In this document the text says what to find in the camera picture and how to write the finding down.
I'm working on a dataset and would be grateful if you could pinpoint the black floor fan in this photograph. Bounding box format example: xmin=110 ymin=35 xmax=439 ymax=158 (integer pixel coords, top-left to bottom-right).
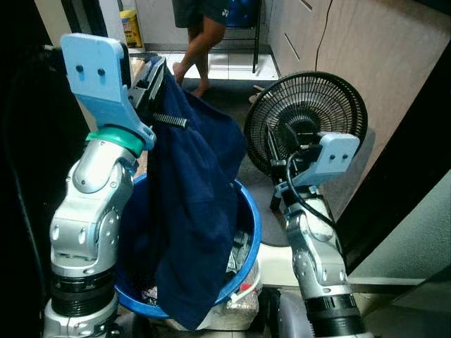
xmin=244 ymin=71 xmax=369 ymax=177

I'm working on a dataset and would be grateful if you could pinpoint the person in red shirt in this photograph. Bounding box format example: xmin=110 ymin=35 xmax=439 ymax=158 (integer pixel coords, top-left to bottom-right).
xmin=171 ymin=0 xmax=240 ymax=98

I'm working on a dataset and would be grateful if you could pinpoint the clear plastic jug red cap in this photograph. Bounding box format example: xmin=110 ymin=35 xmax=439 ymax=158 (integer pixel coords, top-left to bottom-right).
xmin=201 ymin=278 xmax=261 ymax=332

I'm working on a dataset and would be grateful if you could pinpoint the dark grey floor mat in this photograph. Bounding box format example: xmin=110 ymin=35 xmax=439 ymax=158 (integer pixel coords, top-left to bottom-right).
xmin=204 ymin=77 xmax=283 ymax=191

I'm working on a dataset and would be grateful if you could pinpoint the navy blue cloth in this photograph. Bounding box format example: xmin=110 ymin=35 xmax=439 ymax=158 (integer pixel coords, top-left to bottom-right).
xmin=137 ymin=67 xmax=247 ymax=332

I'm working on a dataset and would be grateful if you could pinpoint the black chair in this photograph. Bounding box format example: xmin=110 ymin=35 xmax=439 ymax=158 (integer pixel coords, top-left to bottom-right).
xmin=211 ymin=0 xmax=263 ymax=73

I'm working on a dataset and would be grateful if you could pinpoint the white cloth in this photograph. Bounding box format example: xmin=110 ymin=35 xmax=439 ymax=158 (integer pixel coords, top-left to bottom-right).
xmin=225 ymin=232 xmax=251 ymax=275

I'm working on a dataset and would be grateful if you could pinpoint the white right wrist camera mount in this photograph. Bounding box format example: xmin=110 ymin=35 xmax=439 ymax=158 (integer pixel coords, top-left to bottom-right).
xmin=285 ymin=132 xmax=362 ymax=189

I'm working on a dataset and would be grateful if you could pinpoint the yellow container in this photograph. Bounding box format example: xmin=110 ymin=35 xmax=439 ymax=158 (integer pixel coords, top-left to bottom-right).
xmin=118 ymin=8 xmax=144 ymax=49

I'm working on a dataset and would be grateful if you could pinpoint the beige kitchen cabinet black counter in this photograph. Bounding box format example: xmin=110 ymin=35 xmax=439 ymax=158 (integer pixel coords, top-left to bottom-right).
xmin=266 ymin=0 xmax=451 ymax=219

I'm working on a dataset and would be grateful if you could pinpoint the blue plastic bucket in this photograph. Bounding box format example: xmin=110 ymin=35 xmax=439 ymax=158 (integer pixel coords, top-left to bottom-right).
xmin=113 ymin=173 xmax=263 ymax=319

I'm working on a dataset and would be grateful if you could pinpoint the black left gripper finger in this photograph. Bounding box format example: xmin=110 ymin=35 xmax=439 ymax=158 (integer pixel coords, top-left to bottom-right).
xmin=150 ymin=112 xmax=190 ymax=130

